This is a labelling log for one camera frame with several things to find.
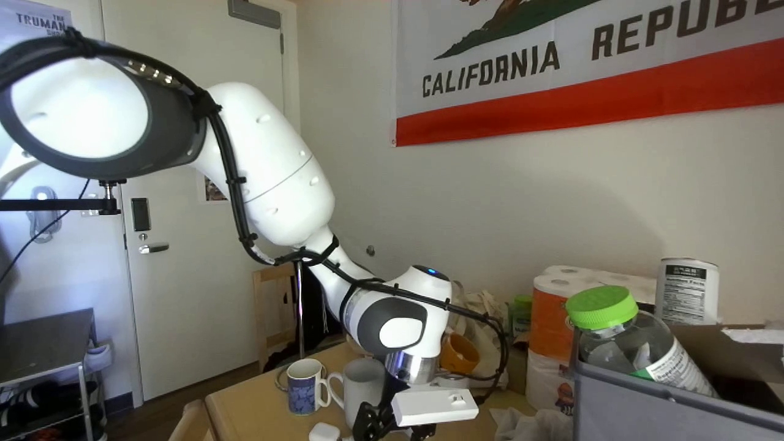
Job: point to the white gripper block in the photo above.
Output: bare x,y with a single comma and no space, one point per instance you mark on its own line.
417,407

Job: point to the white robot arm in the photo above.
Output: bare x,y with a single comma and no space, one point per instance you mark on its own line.
110,113

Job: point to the grey storage basket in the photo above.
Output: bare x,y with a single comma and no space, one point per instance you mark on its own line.
748,403

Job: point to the large white mug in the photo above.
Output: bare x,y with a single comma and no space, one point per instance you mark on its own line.
359,383

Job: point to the small white square box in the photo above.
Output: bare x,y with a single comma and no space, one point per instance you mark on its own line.
323,432

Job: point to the blue patterned mug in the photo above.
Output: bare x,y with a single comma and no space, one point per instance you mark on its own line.
307,389

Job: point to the orange and white mug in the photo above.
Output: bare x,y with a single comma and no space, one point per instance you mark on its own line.
459,357

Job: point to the white crumpled cloth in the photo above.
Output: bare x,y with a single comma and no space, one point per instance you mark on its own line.
544,426

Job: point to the orange paper towel pack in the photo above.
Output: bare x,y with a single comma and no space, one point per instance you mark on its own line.
550,337

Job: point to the white door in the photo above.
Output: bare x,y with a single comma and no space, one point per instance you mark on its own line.
189,279

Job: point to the green lid plastic jar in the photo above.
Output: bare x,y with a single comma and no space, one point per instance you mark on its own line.
615,334

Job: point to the metal shelf cart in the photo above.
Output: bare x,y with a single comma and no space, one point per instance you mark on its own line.
39,350

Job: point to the white wipes canister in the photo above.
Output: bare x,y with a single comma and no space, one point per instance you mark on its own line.
687,290

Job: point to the California Republic flag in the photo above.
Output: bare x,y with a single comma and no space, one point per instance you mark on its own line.
472,70

